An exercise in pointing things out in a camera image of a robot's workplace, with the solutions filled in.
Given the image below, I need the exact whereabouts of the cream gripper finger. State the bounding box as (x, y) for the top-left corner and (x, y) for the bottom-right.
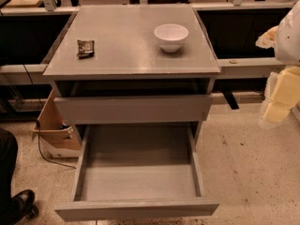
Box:
(271, 67), (300, 108)
(259, 101), (290, 129)

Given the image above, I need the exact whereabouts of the rxbar chocolate dark wrapper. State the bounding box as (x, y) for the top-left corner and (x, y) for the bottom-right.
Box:
(77, 40), (95, 59)

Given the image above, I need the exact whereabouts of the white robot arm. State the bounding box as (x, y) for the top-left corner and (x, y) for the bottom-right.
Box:
(255, 1), (300, 128)

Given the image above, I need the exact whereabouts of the grey middle drawer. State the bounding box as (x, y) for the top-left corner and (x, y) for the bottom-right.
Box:
(54, 79), (212, 125)

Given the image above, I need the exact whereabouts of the grey drawer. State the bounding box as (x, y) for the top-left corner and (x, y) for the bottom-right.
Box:
(55, 124), (218, 221)
(54, 79), (212, 125)

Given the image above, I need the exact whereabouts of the grey drawer cabinet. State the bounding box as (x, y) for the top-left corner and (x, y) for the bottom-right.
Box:
(44, 5), (220, 135)

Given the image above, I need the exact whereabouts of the grey bottom drawer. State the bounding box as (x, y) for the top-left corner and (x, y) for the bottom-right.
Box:
(55, 124), (218, 221)

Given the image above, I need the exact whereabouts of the white ceramic bowl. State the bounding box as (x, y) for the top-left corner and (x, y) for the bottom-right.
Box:
(154, 23), (189, 53)

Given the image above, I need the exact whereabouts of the cardboard box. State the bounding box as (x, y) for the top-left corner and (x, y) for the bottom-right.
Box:
(33, 91), (81, 158)

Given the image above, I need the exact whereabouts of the black shoe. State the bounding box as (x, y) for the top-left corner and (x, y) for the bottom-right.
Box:
(12, 189), (39, 221)

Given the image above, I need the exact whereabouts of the black trouser leg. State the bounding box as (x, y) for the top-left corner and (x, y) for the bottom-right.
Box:
(0, 129), (18, 225)

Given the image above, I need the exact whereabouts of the black cable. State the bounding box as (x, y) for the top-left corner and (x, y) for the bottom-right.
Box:
(35, 119), (77, 170)

